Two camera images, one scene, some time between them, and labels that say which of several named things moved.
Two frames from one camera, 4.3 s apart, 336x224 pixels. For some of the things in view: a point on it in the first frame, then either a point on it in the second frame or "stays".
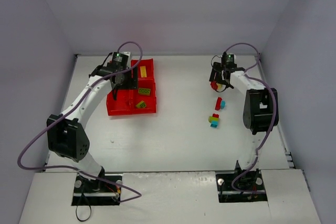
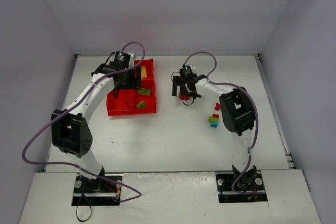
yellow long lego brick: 143,71 stays
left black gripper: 134,77 stays
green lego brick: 144,91 stays
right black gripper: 219,74 → 184,81
